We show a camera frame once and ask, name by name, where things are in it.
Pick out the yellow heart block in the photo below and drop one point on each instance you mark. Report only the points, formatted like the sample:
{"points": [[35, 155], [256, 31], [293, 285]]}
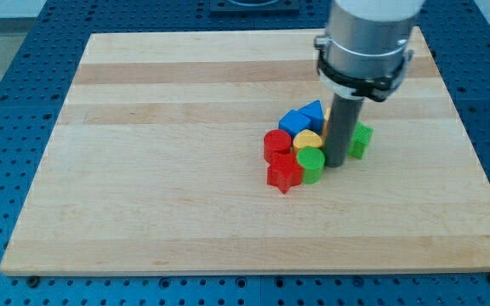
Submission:
{"points": [[307, 138]]}

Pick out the red star block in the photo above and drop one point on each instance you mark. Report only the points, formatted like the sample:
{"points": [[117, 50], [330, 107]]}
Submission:
{"points": [[284, 172]]}

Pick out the green cylinder block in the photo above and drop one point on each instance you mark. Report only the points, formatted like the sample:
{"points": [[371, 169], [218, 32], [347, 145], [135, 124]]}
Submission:
{"points": [[312, 160]]}

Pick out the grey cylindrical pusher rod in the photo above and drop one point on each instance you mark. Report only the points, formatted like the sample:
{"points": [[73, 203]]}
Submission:
{"points": [[342, 120]]}

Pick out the red cylinder block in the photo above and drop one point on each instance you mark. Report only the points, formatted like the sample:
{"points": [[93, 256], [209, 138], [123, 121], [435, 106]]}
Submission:
{"points": [[276, 141]]}

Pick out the green star block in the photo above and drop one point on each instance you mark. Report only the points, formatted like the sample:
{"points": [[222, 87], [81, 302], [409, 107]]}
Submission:
{"points": [[360, 140]]}

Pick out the yellow block behind rod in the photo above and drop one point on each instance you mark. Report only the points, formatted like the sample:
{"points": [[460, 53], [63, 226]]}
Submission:
{"points": [[326, 116]]}

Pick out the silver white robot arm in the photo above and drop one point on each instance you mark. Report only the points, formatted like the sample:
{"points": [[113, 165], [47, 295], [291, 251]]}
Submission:
{"points": [[362, 55]]}

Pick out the blue triangle block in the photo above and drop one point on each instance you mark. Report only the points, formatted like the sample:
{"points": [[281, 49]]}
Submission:
{"points": [[315, 113]]}

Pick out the light wooden board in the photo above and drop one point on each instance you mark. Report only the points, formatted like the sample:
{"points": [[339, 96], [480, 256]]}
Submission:
{"points": [[155, 167]]}

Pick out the blue cube block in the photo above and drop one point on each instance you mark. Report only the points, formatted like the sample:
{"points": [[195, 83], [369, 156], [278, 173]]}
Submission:
{"points": [[294, 122]]}

